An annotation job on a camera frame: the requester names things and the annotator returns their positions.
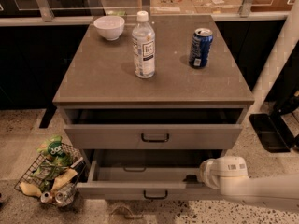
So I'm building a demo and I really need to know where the grey drawer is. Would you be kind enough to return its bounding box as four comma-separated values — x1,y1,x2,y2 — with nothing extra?
65,108,242,150
77,149,222,201

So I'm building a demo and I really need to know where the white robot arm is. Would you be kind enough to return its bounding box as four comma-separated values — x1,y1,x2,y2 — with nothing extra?
199,0,299,213

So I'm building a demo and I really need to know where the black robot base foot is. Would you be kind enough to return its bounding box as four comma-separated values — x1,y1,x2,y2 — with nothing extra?
249,114,299,153

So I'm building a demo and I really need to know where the grey drawer cabinet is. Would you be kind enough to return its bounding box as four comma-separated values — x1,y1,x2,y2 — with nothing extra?
52,14,255,201

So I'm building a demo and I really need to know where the grey top drawer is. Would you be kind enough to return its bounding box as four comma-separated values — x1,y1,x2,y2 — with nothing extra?
65,108,242,150

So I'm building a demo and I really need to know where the clear plastic water bottle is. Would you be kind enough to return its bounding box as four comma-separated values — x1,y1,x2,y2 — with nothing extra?
132,11,155,78

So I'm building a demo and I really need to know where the blue soda can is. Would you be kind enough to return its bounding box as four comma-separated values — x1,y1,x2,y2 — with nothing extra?
189,28,213,68

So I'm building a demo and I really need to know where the white ceramic bowl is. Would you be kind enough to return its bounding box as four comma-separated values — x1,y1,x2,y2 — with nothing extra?
93,16,125,41

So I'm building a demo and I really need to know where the cardboard box left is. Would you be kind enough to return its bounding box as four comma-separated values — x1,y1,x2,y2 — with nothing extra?
150,0,196,14

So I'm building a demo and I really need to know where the green chip bag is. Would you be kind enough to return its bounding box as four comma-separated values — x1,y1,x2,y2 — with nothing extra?
36,135,73,166

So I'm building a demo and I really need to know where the yellow snack bag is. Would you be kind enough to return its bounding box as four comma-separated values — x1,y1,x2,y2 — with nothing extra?
51,168,78,191

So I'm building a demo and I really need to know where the crushed silver can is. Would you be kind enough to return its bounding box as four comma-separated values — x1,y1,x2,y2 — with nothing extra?
40,183,76,207

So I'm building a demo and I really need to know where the black wire basket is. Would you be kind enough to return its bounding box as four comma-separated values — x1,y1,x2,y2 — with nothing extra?
15,143,86,200

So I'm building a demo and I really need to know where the metal railing frame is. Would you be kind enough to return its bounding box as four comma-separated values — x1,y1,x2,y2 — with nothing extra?
0,0,296,26

